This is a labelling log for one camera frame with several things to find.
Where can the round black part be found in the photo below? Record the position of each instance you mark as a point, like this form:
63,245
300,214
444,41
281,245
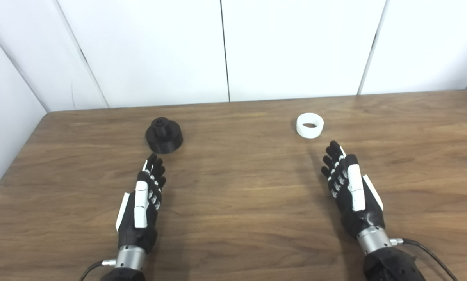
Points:
164,136

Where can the white and black left hand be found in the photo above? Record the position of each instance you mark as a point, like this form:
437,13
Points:
141,203

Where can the white and black right hand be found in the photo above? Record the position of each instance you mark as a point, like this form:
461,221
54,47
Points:
356,191

